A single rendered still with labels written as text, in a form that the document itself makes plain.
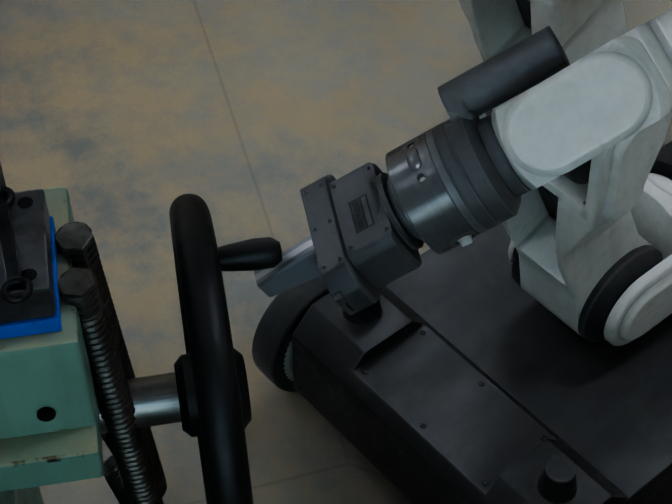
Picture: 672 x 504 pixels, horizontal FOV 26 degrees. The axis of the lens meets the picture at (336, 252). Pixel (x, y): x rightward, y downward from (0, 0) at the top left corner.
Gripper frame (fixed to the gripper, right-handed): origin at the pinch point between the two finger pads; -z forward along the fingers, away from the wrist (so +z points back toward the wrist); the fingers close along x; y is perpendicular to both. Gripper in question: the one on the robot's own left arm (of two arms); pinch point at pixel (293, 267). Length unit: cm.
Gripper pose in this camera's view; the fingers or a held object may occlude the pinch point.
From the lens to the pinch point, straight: 114.5
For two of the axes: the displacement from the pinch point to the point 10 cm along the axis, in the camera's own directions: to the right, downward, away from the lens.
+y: -4.9, -5.0, -7.2
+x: -1.9, -7.4, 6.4
